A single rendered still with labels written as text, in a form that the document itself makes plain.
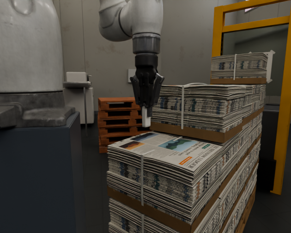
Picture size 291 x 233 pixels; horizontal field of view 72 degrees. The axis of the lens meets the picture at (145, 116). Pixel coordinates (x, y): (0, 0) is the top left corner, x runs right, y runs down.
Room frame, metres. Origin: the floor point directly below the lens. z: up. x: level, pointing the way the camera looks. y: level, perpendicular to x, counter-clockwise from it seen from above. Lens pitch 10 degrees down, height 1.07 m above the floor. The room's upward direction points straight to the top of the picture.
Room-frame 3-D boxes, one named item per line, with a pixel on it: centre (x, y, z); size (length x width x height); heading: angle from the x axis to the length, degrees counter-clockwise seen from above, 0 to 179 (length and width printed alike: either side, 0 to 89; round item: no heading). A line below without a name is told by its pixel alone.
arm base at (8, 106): (0.38, 0.24, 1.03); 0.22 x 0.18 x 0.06; 13
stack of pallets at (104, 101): (3.45, 0.27, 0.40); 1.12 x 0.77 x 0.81; 104
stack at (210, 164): (1.12, -0.34, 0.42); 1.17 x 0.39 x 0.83; 143
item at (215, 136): (0.92, -0.34, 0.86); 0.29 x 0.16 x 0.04; 141
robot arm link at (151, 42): (0.67, 0.00, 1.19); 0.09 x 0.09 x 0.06
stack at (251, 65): (1.70, -0.78, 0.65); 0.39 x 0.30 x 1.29; 53
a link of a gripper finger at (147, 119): (0.67, -0.01, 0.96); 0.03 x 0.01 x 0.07; 143
